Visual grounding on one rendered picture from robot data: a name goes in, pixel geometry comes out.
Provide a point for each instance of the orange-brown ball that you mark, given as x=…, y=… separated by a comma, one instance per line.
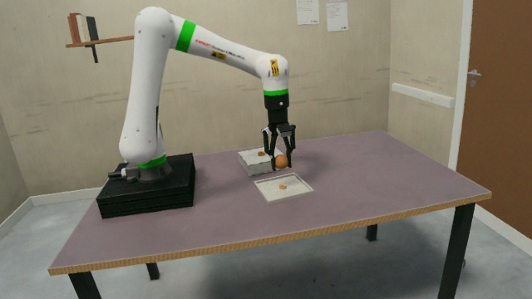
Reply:
x=281, y=161

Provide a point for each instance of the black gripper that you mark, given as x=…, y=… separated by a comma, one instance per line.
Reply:
x=275, y=117

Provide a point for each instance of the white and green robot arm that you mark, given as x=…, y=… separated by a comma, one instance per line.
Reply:
x=154, y=29

